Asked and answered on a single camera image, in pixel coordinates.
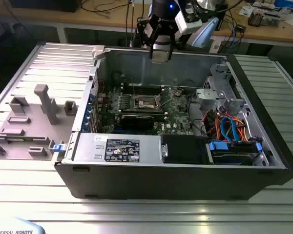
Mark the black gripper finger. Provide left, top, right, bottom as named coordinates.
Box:
left=136, top=17, right=159, bottom=60
left=167, top=30, right=183, bottom=60

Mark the silver CPU plate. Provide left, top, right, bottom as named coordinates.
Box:
left=152, top=50, right=171, bottom=63

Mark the red wire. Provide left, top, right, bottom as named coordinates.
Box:
left=202, top=111, right=212, bottom=130

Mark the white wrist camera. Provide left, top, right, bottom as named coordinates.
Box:
left=174, top=4, right=203, bottom=35

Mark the silver metal drive cage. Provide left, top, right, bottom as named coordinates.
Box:
left=200, top=62, right=251, bottom=117

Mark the CPU socket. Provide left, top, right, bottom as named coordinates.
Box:
left=133, top=93, right=162, bottom=111

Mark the black desktop box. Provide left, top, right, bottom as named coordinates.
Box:
left=216, top=0, right=230, bottom=32

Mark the blue wire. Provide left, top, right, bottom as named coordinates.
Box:
left=220, top=116, right=243, bottom=144

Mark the pale blue teach pendant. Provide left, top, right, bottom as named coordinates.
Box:
left=0, top=216, right=46, bottom=234

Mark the wooden desk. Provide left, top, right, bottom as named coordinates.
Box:
left=0, top=0, right=293, bottom=47

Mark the blue plastic latch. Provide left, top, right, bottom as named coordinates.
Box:
left=52, top=143, right=65, bottom=154

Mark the black graphics card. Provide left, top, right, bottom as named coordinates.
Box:
left=120, top=114, right=155, bottom=130

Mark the black equipment box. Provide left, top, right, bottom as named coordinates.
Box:
left=9, top=0, right=79, bottom=13

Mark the small finned metal device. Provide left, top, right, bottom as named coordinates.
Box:
left=248, top=11, right=264, bottom=27

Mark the green circuit device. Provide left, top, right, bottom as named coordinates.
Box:
left=262, top=11, right=282, bottom=27

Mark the silver power supply unit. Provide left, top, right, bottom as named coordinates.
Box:
left=72, top=133, right=162, bottom=163

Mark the hard disk in blue carrier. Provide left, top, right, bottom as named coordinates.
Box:
left=205, top=139, right=264, bottom=167

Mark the white clipped RAM slot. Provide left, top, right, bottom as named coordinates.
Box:
left=117, top=111, right=167, bottom=116
left=122, top=87, right=165, bottom=94
left=121, top=82, right=164, bottom=89

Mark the metal socket cover frame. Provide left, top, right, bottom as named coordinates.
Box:
left=156, top=87, right=175, bottom=108

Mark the grey parts rack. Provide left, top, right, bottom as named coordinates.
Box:
left=0, top=84, right=79, bottom=161

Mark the black open PC case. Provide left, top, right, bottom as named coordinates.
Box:
left=54, top=45, right=293, bottom=201

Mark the green motherboard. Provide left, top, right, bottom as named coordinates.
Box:
left=101, top=85, right=195, bottom=136

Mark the orange wire bundle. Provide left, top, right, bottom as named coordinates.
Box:
left=213, top=113, right=249, bottom=143

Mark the blue cardboard box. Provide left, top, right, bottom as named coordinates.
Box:
left=274, top=0, right=293, bottom=8

